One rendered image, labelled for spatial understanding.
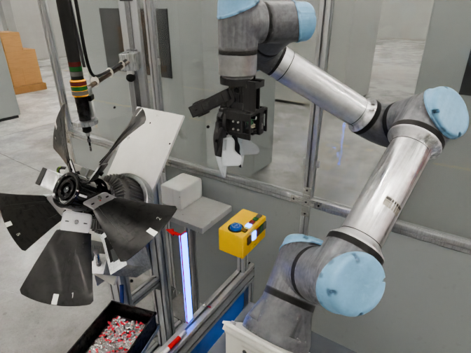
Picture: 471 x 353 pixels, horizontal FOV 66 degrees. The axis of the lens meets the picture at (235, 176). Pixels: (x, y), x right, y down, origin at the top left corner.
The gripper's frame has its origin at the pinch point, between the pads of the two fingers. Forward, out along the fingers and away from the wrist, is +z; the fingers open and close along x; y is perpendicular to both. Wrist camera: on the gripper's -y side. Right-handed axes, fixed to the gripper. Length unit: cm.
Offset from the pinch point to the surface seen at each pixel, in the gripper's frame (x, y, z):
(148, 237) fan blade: -3.4, -26.1, 27.3
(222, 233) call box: 21.4, -17.7, 37.2
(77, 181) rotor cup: -3, -56, 17
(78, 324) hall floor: 20, -125, 143
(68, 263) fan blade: -14, -53, 41
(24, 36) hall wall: 632, -1244, 65
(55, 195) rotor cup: -7, -64, 23
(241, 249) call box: 21.4, -10.1, 40.8
